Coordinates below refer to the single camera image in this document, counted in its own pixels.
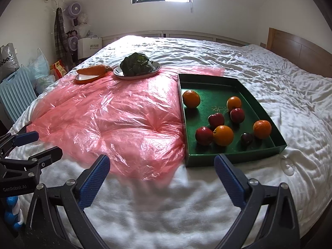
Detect dark leafy greens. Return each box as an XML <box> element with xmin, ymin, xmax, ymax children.
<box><xmin>120</xmin><ymin>52</ymin><xmax>156</xmax><ymax>76</ymax></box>

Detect bed with white quilt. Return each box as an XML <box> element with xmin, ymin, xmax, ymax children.
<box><xmin>6</xmin><ymin>35</ymin><xmax>332</xmax><ymax>249</ymax></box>

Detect clear plastic bag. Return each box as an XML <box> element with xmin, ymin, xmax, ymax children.
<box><xmin>28</xmin><ymin>48</ymin><xmax>52</xmax><ymax>89</ymax></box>

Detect white plastic bag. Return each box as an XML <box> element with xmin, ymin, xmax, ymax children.
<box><xmin>75</xmin><ymin>13</ymin><xmax>99</xmax><ymax>39</ymax></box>

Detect light blue ribbed panel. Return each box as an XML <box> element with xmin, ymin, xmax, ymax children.
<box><xmin>0</xmin><ymin>66</ymin><xmax>37</xmax><ymax>123</ymax></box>

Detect wooden headboard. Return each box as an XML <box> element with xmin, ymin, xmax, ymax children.
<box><xmin>261</xmin><ymin>27</ymin><xmax>332</xmax><ymax>79</ymax></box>

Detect green tray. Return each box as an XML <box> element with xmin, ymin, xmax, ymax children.
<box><xmin>178</xmin><ymin>73</ymin><xmax>287</xmax><ymax>168</ymax></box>

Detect rough-skinned orange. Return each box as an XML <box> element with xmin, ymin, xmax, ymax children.
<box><xmin>182</xmin><ymin>90</ymin><xmax>201</xmax><ymax>109</ymax></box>
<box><xmin>253</xmin><ymin>120</ymin><xmax>272</xmax><ymax>139</ymax></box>

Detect small white fan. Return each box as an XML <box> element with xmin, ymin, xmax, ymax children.
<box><xmin>66</xmin><ymin>36</ymin><xmax>79</xmax><ymax>51</ymax></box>

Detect carrot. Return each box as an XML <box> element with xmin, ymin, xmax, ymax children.
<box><xmin>76</xmin><ymin>64</ymin><xmax>113</xmax><ymax>75</ymax></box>

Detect white cardboard box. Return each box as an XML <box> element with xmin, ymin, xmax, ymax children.
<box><xmin>78</xmin><ymin>38</ymin><xmax>103</xmax><ymax>59</ymax></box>

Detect plaid scarf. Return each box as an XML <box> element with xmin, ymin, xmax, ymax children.
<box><xmin>54</xmin><ymin>7</ymin><xmax>68</xmax><ymax>63</ymax></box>

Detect red snack box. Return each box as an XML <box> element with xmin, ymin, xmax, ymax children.
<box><xmin>50</xmin><ymin>60</ymin><xmax>68</xmax><ymax>79</ymax></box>

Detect smooth orange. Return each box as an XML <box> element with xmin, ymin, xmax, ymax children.
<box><xmin>213</xmin><ymin>125</ymin><xmax>234</xmax><ymax>146</ymax></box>
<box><xmin>226</xmin><ymin>96</ymin><xmax>242</xmax><ymax>111</ymax></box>

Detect person's left hand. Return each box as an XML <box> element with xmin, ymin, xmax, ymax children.
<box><xmin>0</xmin><ymin>196</ymin><xmax>26</xmax><ymax>232</ymax></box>

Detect orange rimmed plate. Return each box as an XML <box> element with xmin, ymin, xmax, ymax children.
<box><xmin>75</xmin><ymin>70</ymin><xmax>111</xmax><ymax>84</ymax></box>

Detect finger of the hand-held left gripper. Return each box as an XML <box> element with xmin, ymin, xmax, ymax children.
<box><xmin>0</xmin><ymin>131</ymin><xmax>40</xmax><ymax>158</ymax></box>
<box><xmin>0</xmin><ymin>146</ymin><xmax>63</xmax><ymax>179</ymax></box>

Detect grey printed bag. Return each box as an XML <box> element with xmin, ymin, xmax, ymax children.
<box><xmin>0</xmin><ymin>43</ymin><xmax>20</xmax><ymax>77</ymax></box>

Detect grey oval plate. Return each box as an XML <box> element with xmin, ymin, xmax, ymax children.
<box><xmin>113</xmin><ymin>62</ymin><xmax>161</xmax><ymax>80</ymax></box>

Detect white coat rack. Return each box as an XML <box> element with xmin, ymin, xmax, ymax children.
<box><xmin>48</xmin><ymin>0</ymin><xmax>68</xmax><ymax>65</ymax></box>

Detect dark red apple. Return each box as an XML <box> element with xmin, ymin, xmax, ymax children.
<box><xmin>208</xmin><ymin>113</ymin><xmax>225</xmax><ymax>129</ymax></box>
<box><xmin>195</xmin><ymin>127</ymin><xmax>214</xmax><ymax>146</ymax></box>
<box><xmin>230</xmin><ymin>108</ymin><xmax>245</xmax><ymax>123</ymax></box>

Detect dark purple plum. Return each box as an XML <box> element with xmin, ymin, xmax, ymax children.
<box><xmin>240</xmin><ymin>132</ymin><xmax>254</xmax><ymax>146</ymax></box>

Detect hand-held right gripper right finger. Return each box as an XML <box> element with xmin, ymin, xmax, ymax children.
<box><xmin>214</xmin><ymin>154</ymin><xmax>301</xmax><ymax>249</ymax></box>

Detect small purple fan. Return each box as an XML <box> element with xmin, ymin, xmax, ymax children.
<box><xmin>68</xmin><ymin>2</ymin><xmax>83</xmax><ymax>18</ymax></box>

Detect pink plastic sheet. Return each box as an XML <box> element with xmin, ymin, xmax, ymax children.
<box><xmin>26</xmin><ymin>66</ymin><xmax>225</xmax><ymax>181</ymax></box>

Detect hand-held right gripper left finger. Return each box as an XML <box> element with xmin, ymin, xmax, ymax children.
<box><xmin>24</xmin><ymin>154</ymin><xmax>111</xmax><ymax>249</ymax></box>

